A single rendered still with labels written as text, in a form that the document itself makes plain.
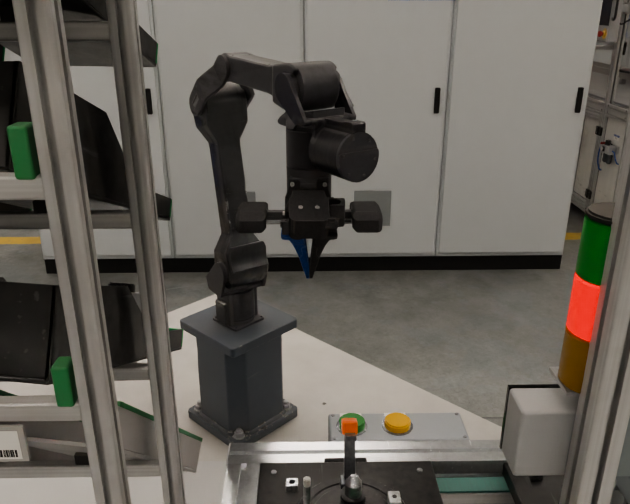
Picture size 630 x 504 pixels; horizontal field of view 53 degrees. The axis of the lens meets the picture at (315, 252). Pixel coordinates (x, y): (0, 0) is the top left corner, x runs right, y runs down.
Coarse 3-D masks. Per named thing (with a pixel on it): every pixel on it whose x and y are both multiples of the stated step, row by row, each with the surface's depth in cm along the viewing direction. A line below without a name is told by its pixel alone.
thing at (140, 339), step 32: (0, 288) 47; (32, 288) 47; (128, 288) 59; (0, 320) 47; (32, 320) 47; (64, 320) 48; (128, 320) 59; (0, 352) 47; (32, 352) 46; (64, 352) 48; (128, 352) 59
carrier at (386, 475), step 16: (272, 464) 87; (288, 464) 87; (304, 464) 87; (320, 464) 87; (336, 464) 87; (368, 464) 87; (384, 464) 87; (400, 464) 87; (416, 464) 87; (272, 480) 84; (304, 480) 69; (320, 480) 84; (336, 480) 81; (352, 480) 73; (368, 480) 81; (384, 480) 84; (400, 480) 84; (416, 480) 84; (432, 480) 84; (272, 496) 81; (288, 496) 81; (304, 496) 70; (320, 496) 79; (336, 496) 79; (352, 496) 73; (368, 496) 79; (384, 496) 79; (400, 496) 81; (416, 496) 81; (432, 496) 81
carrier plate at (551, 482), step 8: (504, 464) 87; (504, 472) 87; (512, 480) 84; (520, 480) 84; (528, 480) 84; (544, 480) 84; (552, 480) 84; (560, 480) 84; (512, 488) 84; (520, 488) 83; (528, 488) 83; (536, 488) 83; (544, 488) 83; (552, 488) 83; (560, 488) 83; (512, 496) 84; (520, 496) 81; (528, 496) 81; (536, 496) 81; (544, 496) 81; (552, 496) 81; (560, 496) 81
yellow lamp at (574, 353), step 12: (564, 336) 54; (576, 336) 52; (564, 348) 53; (576, 348) 52; (588, 348) 51; (564, 360) 53; (576, 360) 52; (564, 372) 54; (576, 372) 52; (564, 384) 54; (576, 384) 53
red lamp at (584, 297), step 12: (576, 276) 51; (576, 288) 51; (588, 288) 50; (576, 300) 51; (588, 300) 50; (576, 312) 51; (588, 312) 50; (576, 324) 51; (588, 324) 50; (588, 336) 51
